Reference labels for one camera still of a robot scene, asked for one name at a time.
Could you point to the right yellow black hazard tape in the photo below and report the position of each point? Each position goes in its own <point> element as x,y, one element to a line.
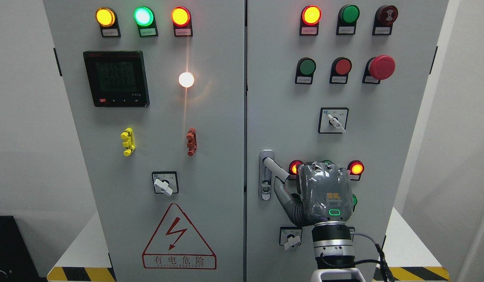
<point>420,274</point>

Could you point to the silver door handle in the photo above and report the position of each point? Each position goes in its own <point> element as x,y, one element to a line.
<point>268,171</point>

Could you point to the cabinet door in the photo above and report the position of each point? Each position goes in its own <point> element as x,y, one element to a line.
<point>211,182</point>
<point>334,90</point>

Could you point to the white lit indicator light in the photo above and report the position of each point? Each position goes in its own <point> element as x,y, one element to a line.
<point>186,79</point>

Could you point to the red lit light middle right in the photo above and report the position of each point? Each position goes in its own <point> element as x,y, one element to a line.
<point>355,168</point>

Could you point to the green push button upper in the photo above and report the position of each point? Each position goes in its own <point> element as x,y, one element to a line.
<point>305,71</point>

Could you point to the yellow terminal clip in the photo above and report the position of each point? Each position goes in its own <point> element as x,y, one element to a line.
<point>128,141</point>

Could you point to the green push button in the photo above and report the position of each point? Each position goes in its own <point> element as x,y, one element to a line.
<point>305,71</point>
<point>354,201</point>

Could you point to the dark red buzzer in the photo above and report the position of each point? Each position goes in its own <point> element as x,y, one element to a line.
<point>384,19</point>

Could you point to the yellow black hazard tape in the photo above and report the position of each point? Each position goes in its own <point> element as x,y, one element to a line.
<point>420,274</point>
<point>81,274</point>

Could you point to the right cabinet door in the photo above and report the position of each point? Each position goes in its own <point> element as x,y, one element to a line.
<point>334,90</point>

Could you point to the green light top right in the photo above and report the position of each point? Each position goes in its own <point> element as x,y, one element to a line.
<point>347,20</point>

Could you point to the lower white selector switch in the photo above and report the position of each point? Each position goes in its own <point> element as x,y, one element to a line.
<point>290,237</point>

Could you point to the green lit indicator light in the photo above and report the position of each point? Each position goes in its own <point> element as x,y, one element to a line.
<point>146,23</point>

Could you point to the black box lower left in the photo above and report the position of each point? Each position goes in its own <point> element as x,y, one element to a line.
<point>15,262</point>

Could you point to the grey robotic right hand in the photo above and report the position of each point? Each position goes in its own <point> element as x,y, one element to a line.
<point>326,195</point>

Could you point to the red lit light top right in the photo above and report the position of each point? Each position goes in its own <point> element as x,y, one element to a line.
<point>309,20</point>

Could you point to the red electric hazard sign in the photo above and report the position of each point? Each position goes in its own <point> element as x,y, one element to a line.
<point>177,244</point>

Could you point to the red push button upper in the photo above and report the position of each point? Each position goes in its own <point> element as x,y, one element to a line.
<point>340,70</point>

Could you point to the black digital power meter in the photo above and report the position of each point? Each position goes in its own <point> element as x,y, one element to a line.
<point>117,78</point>

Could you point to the red lit indicator light left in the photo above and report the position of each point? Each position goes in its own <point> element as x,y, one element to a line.
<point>181,22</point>

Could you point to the upper right selector switch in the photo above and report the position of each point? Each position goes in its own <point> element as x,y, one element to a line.
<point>333,120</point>

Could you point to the green push button lower right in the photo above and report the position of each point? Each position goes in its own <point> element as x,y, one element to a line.
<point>354,201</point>

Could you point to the left yellow black hazard tape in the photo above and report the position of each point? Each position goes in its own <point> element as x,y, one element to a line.
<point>81,274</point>

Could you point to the left door selector switch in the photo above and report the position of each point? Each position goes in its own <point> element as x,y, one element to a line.
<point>165,182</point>

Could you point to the red terminal clip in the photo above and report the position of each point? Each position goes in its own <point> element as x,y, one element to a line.
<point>191,142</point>

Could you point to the red emergency stop button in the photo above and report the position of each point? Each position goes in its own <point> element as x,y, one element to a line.
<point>378,68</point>

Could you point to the red lit light middle left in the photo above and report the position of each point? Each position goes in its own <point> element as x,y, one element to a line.
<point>294,168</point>

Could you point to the left cabinet door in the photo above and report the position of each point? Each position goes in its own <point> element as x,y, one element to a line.
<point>211,182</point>

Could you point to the yellow indicator light top left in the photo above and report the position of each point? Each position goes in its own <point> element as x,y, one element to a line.
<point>108,22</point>

